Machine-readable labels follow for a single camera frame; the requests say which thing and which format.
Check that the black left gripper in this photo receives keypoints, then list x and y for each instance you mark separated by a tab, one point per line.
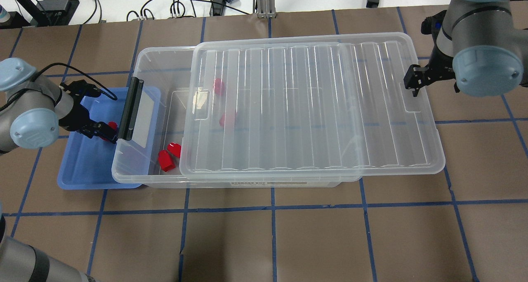
79	117

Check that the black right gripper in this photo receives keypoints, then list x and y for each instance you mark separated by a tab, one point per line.
442	70

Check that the red block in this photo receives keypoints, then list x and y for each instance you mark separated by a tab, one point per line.
219	87
108	131
228	120
174	149
165	161

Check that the clear plastic box lid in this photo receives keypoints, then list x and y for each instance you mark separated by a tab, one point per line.
307	108

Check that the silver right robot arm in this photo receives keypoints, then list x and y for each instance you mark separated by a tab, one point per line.
477	45

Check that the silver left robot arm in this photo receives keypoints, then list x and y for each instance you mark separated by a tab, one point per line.
36	108

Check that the clear plastic storage box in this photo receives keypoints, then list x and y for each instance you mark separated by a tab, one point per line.
159	119

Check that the red block in box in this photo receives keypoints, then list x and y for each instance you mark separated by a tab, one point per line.
228	120
165	161
219	87
174	149

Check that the blue plastic tray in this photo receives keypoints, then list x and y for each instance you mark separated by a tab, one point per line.
87	162

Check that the black box latch handle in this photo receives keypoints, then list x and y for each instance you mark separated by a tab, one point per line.
131	108

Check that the aluminium frame post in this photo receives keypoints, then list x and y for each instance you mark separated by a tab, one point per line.
265	9

